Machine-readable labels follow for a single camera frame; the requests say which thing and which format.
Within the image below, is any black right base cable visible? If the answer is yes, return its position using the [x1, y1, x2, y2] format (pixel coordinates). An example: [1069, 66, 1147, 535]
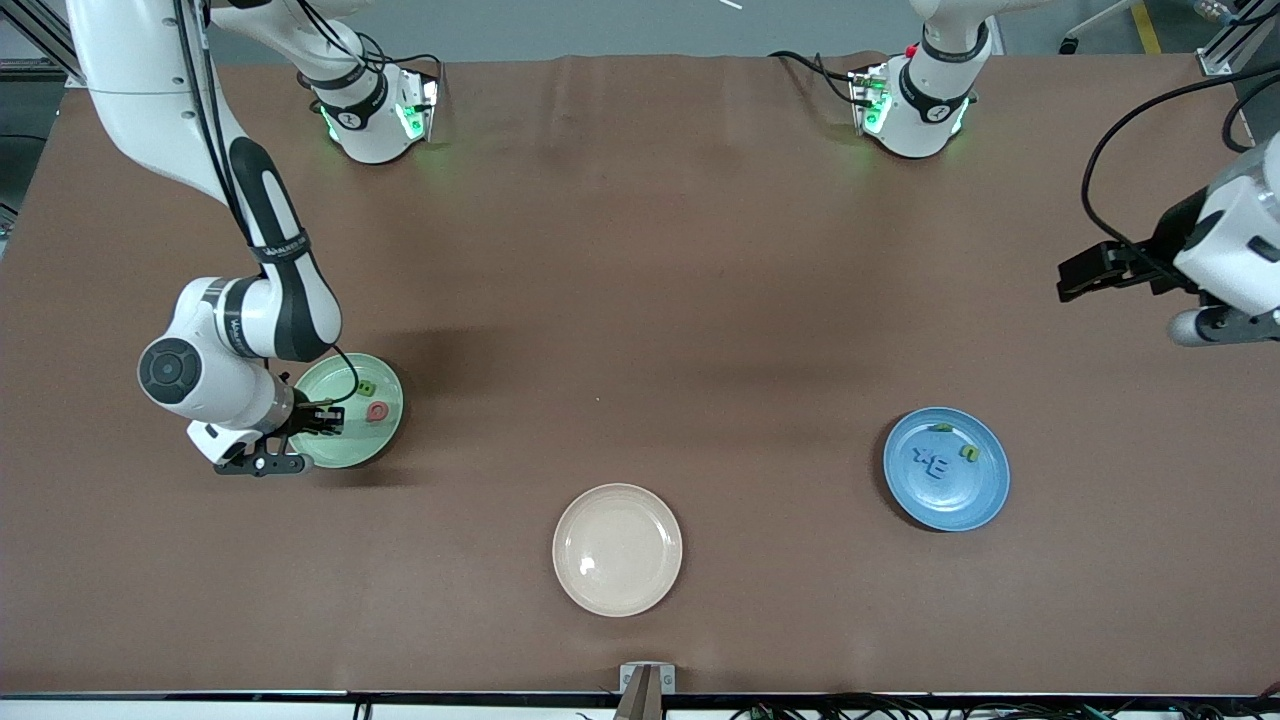
[280, 0, 446, 86]

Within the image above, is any black left base cable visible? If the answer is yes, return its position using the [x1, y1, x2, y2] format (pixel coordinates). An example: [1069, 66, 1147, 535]
[768, 50, 866, 106]

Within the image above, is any black cable bundle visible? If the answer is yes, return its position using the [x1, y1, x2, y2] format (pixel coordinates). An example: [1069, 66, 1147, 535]
[730, 695, 1280, 720]

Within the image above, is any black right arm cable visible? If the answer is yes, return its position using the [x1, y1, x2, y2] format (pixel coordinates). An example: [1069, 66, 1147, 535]
[170, 0, 361, 404]

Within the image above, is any blue plate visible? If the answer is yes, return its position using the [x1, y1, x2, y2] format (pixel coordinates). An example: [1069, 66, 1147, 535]
[882, 406, 1011, 533]

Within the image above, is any black base cable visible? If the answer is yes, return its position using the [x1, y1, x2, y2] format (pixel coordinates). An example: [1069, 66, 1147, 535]
[280, 0, 446, 86]
[768, 50, 866, 106]

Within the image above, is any beige plate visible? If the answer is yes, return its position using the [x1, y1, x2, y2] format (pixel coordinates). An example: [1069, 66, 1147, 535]
[552, 483, 684, 618]

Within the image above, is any brown table mat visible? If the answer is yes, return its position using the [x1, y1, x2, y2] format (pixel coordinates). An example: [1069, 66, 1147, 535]
[0, 52, 1280, 696]

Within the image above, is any aluminium frame post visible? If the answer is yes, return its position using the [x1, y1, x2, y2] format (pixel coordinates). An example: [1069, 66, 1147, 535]
[1197, 0, 1280, 78]
[0, 0, 89, 89]

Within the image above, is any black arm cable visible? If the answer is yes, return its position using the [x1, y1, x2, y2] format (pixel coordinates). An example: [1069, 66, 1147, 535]
[170, 0, 361, 404]
[1082, 60, 1280, 266]

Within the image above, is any white pole with black foot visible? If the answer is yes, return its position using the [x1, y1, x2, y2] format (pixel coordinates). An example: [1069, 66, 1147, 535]
[1058, 0, 1141, 56]

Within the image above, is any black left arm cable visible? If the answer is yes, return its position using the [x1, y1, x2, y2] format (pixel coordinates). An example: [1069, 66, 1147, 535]
[1082, 60, 1280, 266]

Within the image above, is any green plate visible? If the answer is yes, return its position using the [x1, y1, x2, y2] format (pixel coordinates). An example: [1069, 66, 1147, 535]
[287, 352, 405, 469]

